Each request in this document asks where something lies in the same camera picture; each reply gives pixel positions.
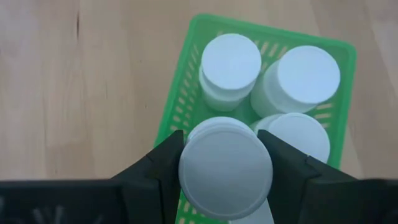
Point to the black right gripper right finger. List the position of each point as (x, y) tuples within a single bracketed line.
[(298, 186)]

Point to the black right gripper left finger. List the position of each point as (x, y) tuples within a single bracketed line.
[(149, 186)]

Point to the green plastic slatted basket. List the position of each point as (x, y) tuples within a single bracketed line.
[(186, 93)]

